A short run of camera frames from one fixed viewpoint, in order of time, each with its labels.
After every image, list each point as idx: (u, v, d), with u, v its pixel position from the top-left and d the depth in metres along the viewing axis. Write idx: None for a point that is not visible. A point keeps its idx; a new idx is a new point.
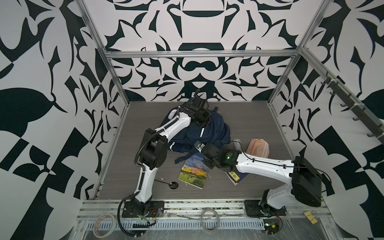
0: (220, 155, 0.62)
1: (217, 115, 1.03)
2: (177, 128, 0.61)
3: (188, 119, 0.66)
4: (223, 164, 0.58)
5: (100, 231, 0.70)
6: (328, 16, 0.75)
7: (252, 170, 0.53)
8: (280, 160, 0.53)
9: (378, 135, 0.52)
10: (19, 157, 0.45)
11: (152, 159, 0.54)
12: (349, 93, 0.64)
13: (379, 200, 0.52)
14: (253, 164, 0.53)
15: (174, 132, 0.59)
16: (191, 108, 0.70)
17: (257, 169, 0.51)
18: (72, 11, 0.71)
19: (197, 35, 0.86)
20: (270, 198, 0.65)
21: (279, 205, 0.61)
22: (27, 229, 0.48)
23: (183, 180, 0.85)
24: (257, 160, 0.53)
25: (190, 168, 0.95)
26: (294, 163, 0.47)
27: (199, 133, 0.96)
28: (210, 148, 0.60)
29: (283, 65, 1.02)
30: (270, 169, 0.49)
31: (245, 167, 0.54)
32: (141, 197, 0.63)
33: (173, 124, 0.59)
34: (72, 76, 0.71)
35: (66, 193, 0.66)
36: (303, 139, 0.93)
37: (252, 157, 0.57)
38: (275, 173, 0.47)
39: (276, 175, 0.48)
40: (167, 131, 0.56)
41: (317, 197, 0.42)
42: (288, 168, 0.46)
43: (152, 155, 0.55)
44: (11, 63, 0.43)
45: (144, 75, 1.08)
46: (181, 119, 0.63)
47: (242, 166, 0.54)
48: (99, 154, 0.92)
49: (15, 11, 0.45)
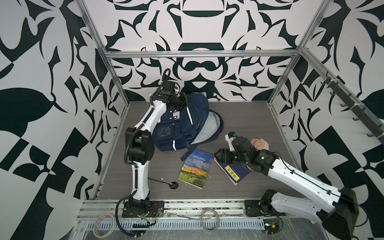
0: (252, 151, 0.58)
1: (197, 96, 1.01)
2: (156, 119, 0.60)
3: (164, 106, 0.65)
4: (254, 162, 0.56)
5: (100, 231, 0.70)
6: (328, 17, 0.75)
7: (288, 182, 0.50)
8: (325, 185, 0.45)
9: (378, 135, 0.52)
10: (18, 157, 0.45)
11: (142, 154, 0.55)
12: (349, 93, 0.64)
13: (379, 200, 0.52)
14: (291, 176, 0.49)
15: (154, 123, 0.59)
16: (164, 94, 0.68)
17: (293, 182, 0.48)
18: (72, 10, 0.71)
19: (197, 35, 0.86)
20: (275, 201, 0.64)
21: (279, 210, 0.62)
22: (27, 229, 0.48)
23: (183, 180, 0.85)
24: (297, 173, 0.49)
25: (190, 168, 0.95)
26: (342, 193, 0.42)
27: (189, 120, 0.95)
28: (243, 142, 0.57)
29: (283, 65, 1.02)
30: (309, 189, 0.45)
31: (279, 175, 0.51)
32: (140, 196, 0.64)
33: (151, 115, 0.59)
34: (72, 76, 0.71)
35: (66, 193, 0.66)
36: (303, 139, 0.93)
37: (292, 168, 0.50)
38: (314, 194, 0.45)
39: (313, 197, 0.45)
40: (148, 124, 0.56)
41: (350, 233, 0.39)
42: (333, 195, 0.42)
43: (141, 151, 0.55)
44: (11, 63, 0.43)
45: (144, 75, 1.08)
46: (157, 107, 0.62)
47: (277, 173, 0.51)
48: (99, 154, 0.92)
49: (15, 11, 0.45)
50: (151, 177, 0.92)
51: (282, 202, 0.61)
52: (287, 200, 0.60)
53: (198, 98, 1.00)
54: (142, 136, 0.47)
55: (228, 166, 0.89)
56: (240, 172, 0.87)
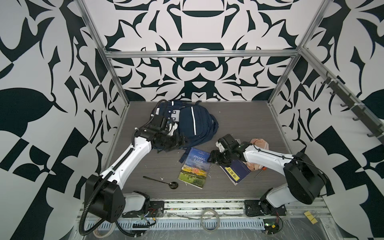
0: (233, 144, 0.71)
1: (200, 108, 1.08)
2: (133, 163, 0.48)
3: (148, 145, 0.53)
4: (235, 151, 0.68)
5: (100, 231, 0.70)
6: (328, 16, 0.75)
7: (257, 160, 0.59)
8: (281, 152, 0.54)
9: (378, 135, 0.52)
10: (18, 157, 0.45)
11: (105, 213, 0.41)
12: (349, 93, 0.64)
13: (379, 200, 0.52)
14: (258, 153, 0.58)
15: (129, 169, 0.47)
16: (150, 129, 0.58)
17: (260, 158, 0.57)
18: (72, 10, 0.71)
19: (197, 35, 0.86)
20: (269, 195, 0.67)
21: (278, 204, 0.62)
22: (27, 229, 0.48)
23: (183, 180, 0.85)
24: (262, 150, 0.59)
25: (190, 168, 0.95)
26: (294, 156, 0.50)
27: (193, 131, 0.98)
28: (227, 137, 0.71)
29: (283, 65, 1.02)
30: (269, 158, 0.54)
31: (251, 156, 0.60)
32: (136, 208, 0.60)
33: (127, 161, 0.47)
34: (72, 76, 0.71)
35: (66, 193, 0.66)
36: (303, 139, 0.93)
37: (259, 148, 0.61)
38: (271, 162, 0.53)
39: (274, 165, 0.52)
40: (120, 172, 0.44)
41: (310, 193, 0.43)
42: (286, 158, 0.50)
43: (103, 210, 0.40)
44: (11, 63, 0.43)
45: (144, 75, 1.08)
46: (138, 147, 0.51)
47: (249, 155, 0.61)
48: (99, 154, 0.92)
49: (15, 11, 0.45)
50: (151, 176, 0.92)
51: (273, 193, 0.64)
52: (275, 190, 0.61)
53: (204, 113, 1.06)
54: (106, 190, 0.39)
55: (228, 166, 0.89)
56: (240, 172, 0.86)
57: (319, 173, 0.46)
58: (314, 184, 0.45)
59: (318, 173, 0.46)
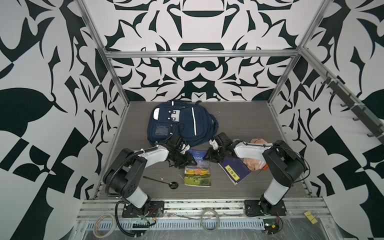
0: (227, 142, 0.76)
1: (200, 108, 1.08)
2: (154, 158, 0.56)
3: (167, 152, 0.63)
4: (228, 148, 0.72)
5: (100, 231, 0.70)
6: (328, 16, 0.75)
7: (246, 153, 0.64)
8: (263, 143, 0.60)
9: (378, 135, 0.52)
10: (18, 157, 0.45)
11: (121, 186, 0.44)
12: (349, 93, 0.64)
13: (379, 200, 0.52)
14: (245, 147, 0.64)
15: (150, 160, 0.54)
16: (168, 144, 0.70)
17: (247, 151, 0.63)
18: (72, 10, 0.71)
19: (197, 35, 0.86)
20: (266, 192, 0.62)
21: (276, 201, 0.62)
22: (27, 229, 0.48)
23: (190, 184, 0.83)
24: (249, 144, 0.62)
25: (192, 170, 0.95)
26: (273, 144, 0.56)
27: (193, 131, 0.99)
28: (221, 136, 0.76)
29: (283, 65, 1.02)
30: (254, 149, 0.59)
31: (240, 150, 0.66)
32: (135, 204, 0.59)
33: (153, 151, 0.56)
34: (72, 76, 0.71)
35: (66, 192, 0.66)
36: (302, 139, 0.93)
37: (245, 142, 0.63)
38: (255, 151, 0.58)
39: (259, 154, 0.57)
40: (145, 155, 0.51)
41: (285, 173, 0.47)
42: (267, 146, 0.56)
43: (122, 181, 0.45)
44: (11, 63, 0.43)
45: (144, 75, 1.08)
46: (162, 148, 0.62)
47: (238, 149, 0.67)
48: (99, 154, 0.92)
49: (15, 11, 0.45)
50: (151, 176, 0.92)
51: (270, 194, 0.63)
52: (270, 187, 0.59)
53: (204, 112, 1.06)
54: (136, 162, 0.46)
55: (228, 166, 0.89)
56: (240, 172, 0.86)
57: (298, 157, 0.50)
58: (292, 166, 0.49)
59: (297, 157, 0.50)
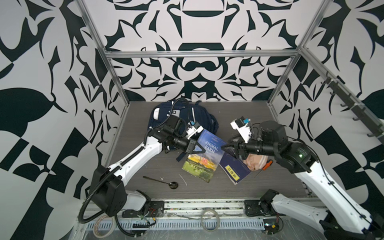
0: (285, 144, 0.48)
1: (200, 108, 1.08)
2: (140, 160, 0.47)
3: (159, 145, 0.53)
4: (285, 156, 0.45)
5: (100, 231, 0.70)
6: (328, 17, 0.75)
7: (314, 187, 0.43)
8: (359, 207, 0.39)
9: (378, 135, 0.52)
10: (18, 157, 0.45)
11: (104, 206, 0.41)
12: (349, 93, 0.64)
13: (379, 200, 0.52)
14: (328, 188, 0.40)
15: (136, 166, 0.47)
16: (164, 130, 0.58)
17: (325, 193, 0.41)
18: (72, 10, 0.71)
19: (197, 35, 0.86)
20: (276, 202, 0.63)
21: (279, 210, 0.62)
22: (27, 229, 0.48)
23: (189, 171, 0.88)
24: (335, 186, 0.40)
25: (198, 157, 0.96)
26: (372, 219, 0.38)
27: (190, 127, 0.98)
28: (278, 130, 0.44)
29: (283, 65, 1.02)
30: (344, 206, 0.39)
31: (314, 182, 0.42)
32: (134, 207, 0.59)
33: (134, 158, 0.47)
34: (72, 76, 0.71)
35: (66, 193, 0.66)
36: (302, 139, 0.93)
37: (330, 178, 0.41)
38: (330, 198, 0.40)
39: (342, 215, 0.40)
40: (124, 169, 0.43)
41: None
42: (364, 220, 0.37)
43: (104, 202, 0.41)
44: (11, 63, 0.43)
45: (144, 75, 1.08)
46: (148, 147, 0.51)
47: (313, 179, 0.42)
48: (99, 154, 0.92)
49: (15, 11, 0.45)
50: (151, 177, 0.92)
51: (283, 204, 0.61)
52: (289, 203, 0.59)
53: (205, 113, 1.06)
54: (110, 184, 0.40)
55: (228, 166, 0.89)
56: (240, 172, 0.86)
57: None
58: None
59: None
